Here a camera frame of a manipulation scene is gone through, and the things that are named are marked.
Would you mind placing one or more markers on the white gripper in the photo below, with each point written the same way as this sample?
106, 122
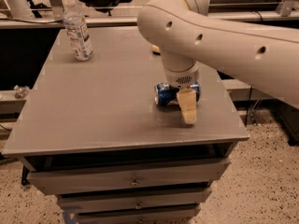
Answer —
182, 77

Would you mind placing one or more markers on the blue pepsi can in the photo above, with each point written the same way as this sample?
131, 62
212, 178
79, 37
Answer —
166, 95

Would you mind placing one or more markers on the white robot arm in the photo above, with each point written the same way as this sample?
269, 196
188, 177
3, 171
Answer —
264, 57

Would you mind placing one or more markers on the yellow sponge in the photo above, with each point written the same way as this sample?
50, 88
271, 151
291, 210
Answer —
156, 50

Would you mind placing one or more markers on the grey drawer cabinet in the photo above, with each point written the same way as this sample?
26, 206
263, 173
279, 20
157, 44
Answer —
102, 113

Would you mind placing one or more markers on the metal railing bar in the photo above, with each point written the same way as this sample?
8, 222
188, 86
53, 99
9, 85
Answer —
251, 16

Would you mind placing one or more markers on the middle grey drawer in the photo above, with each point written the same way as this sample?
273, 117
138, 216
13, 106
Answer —
135, 200

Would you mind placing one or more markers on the grey drawer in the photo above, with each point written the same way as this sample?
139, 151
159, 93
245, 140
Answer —
135, 200
138, 216
129, 176

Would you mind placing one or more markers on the bottom grey drawer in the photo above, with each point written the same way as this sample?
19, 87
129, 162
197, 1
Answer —
138, 216

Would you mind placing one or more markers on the clear plastic water bottle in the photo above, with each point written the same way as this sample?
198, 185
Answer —
77, 31

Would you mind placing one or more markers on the top grey drawer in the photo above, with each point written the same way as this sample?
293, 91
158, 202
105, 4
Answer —
129, 176

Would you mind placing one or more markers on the small crumpled shiny object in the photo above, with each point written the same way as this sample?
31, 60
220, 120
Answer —
21, 92

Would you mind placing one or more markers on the white pipe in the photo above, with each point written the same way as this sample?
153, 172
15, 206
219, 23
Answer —
20, 9

